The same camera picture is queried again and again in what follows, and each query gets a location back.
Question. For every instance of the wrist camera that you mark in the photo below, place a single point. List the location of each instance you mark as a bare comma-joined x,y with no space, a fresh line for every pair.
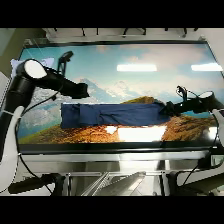
65,57
181,90

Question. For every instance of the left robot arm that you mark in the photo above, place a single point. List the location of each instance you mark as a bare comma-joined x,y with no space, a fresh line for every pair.
23,86

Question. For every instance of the silver frame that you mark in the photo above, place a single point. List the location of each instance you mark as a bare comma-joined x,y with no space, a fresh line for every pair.
110,160

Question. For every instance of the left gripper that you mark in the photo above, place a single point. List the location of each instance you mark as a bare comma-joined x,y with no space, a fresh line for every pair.
79,90

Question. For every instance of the navy blue shirt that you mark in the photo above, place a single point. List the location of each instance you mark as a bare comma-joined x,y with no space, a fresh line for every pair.
116,115

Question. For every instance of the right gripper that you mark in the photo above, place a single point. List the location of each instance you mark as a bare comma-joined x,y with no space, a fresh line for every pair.
170,108

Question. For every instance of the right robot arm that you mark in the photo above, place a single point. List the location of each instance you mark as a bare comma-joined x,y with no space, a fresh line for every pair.
207,101

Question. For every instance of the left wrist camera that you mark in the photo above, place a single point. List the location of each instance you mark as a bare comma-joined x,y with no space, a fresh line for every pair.
65,57

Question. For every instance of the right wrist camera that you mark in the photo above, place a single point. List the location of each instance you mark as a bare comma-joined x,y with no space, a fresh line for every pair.
181,90

